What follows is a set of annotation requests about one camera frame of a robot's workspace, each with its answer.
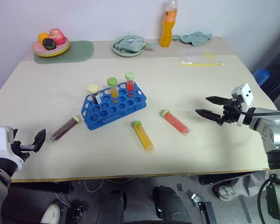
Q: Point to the black stand base bar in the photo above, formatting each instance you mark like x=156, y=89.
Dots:
x=208, y=212

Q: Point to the grey trouser leg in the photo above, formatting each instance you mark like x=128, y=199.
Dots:
x=249, y=184

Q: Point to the pink plate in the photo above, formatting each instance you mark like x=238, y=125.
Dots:
x=38, y=48

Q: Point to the grey white sneaker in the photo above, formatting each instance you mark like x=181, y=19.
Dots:
x=225, y=192

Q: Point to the dark toy with green leaf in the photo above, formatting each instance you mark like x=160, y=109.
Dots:
x=49, y=44

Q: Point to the dark rounded robot leg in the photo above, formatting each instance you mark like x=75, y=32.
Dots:
x=170, y=205
x=112, y=207

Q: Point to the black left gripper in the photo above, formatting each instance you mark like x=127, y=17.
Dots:
x=25, y=147

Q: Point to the light green plate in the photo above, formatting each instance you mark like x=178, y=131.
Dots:
x=65, y=47

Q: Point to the clear zip bag yellow strip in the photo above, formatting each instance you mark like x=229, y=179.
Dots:
x=196, y=58

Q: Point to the blue test tube rack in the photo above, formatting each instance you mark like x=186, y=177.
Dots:
x=112, y=114

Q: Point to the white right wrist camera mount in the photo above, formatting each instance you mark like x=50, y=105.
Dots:
x=246, y=94

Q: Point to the orange tube with green cap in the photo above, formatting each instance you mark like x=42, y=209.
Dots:
x=143, y=136
x=112, y=82

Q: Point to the silver caster wheel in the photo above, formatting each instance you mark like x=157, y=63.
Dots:
x=196, y=198

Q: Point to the orange drink bottle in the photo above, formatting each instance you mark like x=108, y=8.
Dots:
x=166, y=32

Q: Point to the red tube with green cap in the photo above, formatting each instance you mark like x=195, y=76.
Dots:
x=130, y=86
x=177, y=122

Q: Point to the black table frame bar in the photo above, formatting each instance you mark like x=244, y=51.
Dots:
x=224, y=178
x=44, y=187

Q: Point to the white shoe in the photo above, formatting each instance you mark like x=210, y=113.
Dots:
x=51, y=214

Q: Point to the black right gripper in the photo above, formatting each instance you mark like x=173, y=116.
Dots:
x=231, y=112

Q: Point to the black floor device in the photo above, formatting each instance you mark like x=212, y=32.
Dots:
x=77, y=210

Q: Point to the yellow plate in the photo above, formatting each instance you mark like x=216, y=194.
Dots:
x=60, y=53

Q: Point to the orange toy fruit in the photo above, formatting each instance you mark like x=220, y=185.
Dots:
x=43, y=37

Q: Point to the pink toy fruit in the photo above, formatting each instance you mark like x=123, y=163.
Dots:
x=58, y=36

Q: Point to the blue ribbed object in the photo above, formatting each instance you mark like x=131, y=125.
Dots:
x=262, y=77

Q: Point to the pale green plate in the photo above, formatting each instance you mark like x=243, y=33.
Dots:
x=128, y=53

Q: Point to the green placemat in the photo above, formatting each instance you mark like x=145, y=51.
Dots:
x=81, y=51

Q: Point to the purple tube with cream cap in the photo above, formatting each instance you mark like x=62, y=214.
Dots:
x=92, y=88
x=64, y=128

